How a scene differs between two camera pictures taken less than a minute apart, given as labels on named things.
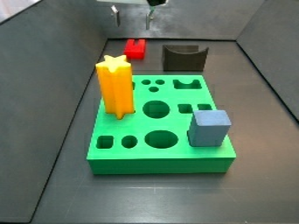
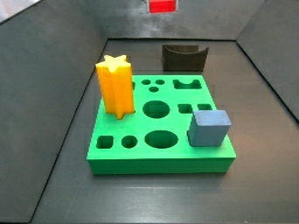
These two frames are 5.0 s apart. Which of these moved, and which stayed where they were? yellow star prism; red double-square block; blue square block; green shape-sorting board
Moved: red double-square block
Stayed: green shape-sorting board; blue square block; yellow star prism
